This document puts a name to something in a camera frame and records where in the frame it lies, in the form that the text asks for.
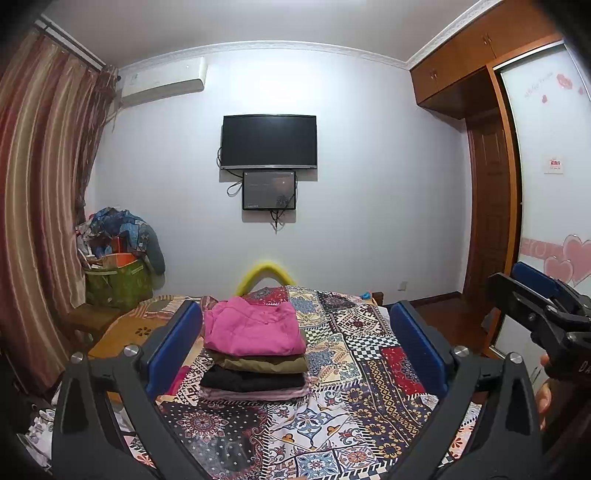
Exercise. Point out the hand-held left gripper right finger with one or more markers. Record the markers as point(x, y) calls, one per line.
point(420, 350)

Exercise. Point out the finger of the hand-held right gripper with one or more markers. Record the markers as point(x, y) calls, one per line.
point(538, 279)
point(512, 295)

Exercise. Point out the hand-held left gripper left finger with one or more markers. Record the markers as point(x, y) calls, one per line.
point(171, 350)

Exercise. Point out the pink pants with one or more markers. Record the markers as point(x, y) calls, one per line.
point(254, 327)

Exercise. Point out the black pants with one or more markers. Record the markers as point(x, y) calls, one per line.
point(249, 381)

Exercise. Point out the khaki pants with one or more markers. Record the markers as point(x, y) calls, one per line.
point(268, 363)

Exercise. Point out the person's right hand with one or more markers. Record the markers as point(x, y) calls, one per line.
point(546, 397)

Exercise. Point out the wooden lap table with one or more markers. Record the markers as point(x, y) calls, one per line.
point(134, 337)

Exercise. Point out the patchwork bed sheet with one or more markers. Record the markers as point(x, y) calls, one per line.
point(351, 392)

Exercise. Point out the pink striped folded cloth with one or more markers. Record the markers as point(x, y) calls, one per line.
point(254, 395)

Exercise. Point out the orange box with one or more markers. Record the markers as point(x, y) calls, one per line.
point(125, 260)

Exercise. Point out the white red sticker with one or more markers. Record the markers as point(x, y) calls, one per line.
point(553, 165)

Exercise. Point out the yellow foam tube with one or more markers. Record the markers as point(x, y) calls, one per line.
point(265, 270)

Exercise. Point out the blue patterned clothes pile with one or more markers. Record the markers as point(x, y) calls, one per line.
point(129, 230)

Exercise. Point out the floral cloth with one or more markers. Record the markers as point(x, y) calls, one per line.
point(41, 438)

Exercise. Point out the striped brown curtain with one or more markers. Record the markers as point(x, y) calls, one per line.
point(41, 207)

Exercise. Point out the wooden overhead cabinet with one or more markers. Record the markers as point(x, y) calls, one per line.
point(461, 64)

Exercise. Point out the white air conditioner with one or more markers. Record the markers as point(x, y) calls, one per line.
point(161, 81)

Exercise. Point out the wooden bed frame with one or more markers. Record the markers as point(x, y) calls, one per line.
point(377, 299)

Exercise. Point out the small black wall monitor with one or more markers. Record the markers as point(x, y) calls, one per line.
point(269, 190)

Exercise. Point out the black wall television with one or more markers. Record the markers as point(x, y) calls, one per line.
point(269, 141)

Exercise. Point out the curtain rail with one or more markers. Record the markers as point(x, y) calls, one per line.
point(74, 44)

